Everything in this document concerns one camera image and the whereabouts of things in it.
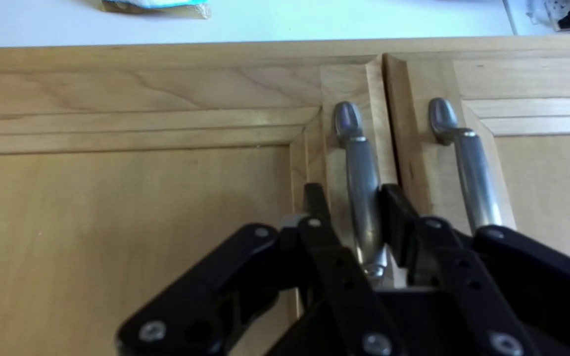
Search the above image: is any blue white food package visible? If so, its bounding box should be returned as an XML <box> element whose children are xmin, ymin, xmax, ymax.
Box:
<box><xmin>90</xmin><ymin>0</ymin><xmax>211</xmax><ymax>19</ymax></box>

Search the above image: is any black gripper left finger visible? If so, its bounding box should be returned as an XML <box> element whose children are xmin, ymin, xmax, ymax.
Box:
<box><xmin>114</xmin><ymin>181</ymin><xmax>405</xmax><ymax>356</ymax></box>

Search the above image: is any wooden cabinet door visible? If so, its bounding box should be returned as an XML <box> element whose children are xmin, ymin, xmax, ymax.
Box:
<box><xmin>0</xmin><ymin>60</ymin><xmax>395</xmax><ymax>356</ymax></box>
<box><xmin>381</xmin><ymin>53</ymin><xmax>570</xmax><ymax>274</ymax></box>

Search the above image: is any silver cabinet door handle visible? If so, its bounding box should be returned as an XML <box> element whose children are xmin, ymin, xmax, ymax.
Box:
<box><xmin>330</xmin><ymin>98</ymin><xmax>393</xmax><ymax>284</ymax></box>
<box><xmin>427</xmin><ymin>96</ymin><xmax>506</xmax><ymax>233</ymax></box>

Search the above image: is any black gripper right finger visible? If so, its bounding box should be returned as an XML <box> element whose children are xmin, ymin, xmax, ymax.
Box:
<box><xmin>379</xmin><ymin>183</ymin><xmax>570</xmax><ymax>356</ymax></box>

